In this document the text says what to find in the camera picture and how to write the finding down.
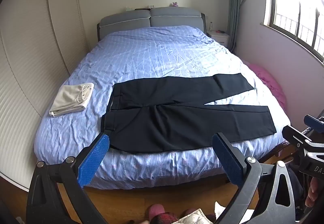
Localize folded white cloth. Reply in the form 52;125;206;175
49;83;95;117

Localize pink blanket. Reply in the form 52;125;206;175
247;62;287;114

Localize white nightstand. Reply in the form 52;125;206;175
207;30;230;49

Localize blue striped bed quilt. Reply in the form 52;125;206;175
34;25;291;190

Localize pink slipper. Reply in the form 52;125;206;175
148;204;165;222

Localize barred window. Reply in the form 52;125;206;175
263;0;324;66

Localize green curtain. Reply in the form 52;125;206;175
227;0;245;50

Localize person's right hand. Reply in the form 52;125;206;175
305;177;324;211

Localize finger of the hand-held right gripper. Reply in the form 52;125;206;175
303;114;324;134
281;125;315;149

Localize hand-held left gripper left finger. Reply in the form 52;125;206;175
27;132;110;224

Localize white sliding door wardrobe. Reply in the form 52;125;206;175
0;0;91;192

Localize black pants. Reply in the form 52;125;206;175
100;73;277;153

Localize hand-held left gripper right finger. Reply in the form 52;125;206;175
212;132;296;224

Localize grey bed headboard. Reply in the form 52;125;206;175
97;7;207;42

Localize quilted beige clothing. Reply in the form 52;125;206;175
177;208;216;224

